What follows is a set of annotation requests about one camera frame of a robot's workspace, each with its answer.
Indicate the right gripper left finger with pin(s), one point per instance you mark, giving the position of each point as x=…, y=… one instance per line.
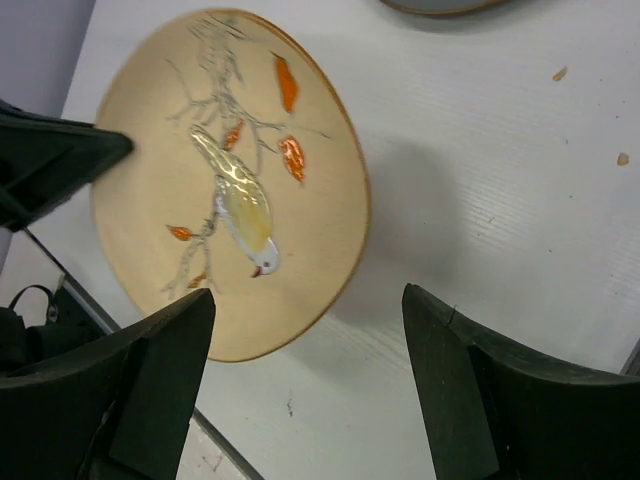
x=117, y=407

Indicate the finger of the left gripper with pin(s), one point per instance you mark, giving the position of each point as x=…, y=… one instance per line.
x=46, y=160

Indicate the beige bird branch plate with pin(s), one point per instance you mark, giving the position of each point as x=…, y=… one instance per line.
x=246, y=178

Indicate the grey deer plate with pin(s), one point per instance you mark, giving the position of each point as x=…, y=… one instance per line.
x=439, y=7

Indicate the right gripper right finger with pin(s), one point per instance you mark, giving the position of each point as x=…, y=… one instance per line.
x=494, y=408

